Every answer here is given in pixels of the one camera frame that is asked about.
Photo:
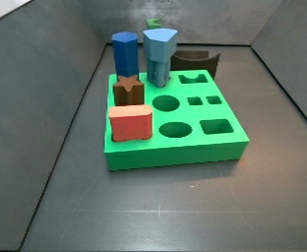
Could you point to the green arch block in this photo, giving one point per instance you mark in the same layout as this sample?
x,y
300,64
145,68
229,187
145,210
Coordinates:
x,y
153,24

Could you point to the green shape sorter board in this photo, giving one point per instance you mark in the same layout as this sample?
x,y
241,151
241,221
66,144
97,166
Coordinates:
x,y
196,128

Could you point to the red rounded block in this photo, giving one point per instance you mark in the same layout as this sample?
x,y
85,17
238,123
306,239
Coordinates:
x,y
131,122

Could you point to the brown star block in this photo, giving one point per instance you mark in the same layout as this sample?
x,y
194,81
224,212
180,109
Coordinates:
x,y
129,90

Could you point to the black curved holder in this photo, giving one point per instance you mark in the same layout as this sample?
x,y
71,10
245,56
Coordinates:
x,y
196,60

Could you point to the light blue pentagon block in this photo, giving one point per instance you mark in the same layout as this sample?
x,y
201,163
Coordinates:
x,y
160,44

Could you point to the dark blue hexagonal block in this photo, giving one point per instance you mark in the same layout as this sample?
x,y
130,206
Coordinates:
x,y
126,53

